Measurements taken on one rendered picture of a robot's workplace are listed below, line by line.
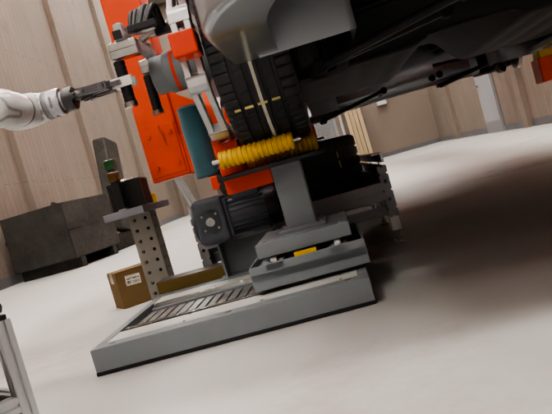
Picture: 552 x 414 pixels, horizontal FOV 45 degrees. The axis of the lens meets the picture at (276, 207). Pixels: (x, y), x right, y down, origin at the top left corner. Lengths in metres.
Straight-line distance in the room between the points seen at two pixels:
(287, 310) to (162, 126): 1.14
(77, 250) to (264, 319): 6.32
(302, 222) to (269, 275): 0.26
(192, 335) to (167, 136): 1.05
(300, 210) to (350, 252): 0.28
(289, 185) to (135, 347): 0.71
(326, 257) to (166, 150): 0.99
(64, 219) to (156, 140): 5.39
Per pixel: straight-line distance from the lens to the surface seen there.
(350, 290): 1.88
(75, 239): 8.14
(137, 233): 2.94
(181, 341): 1.96
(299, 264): 2.02
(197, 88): 2.03
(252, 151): 2.11
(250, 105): 2.01
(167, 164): 2.75
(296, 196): 2.20
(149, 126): 2.77
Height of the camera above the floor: 0.42
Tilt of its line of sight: 3 degrees down
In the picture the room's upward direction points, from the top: 16 degrees counter-clockwise
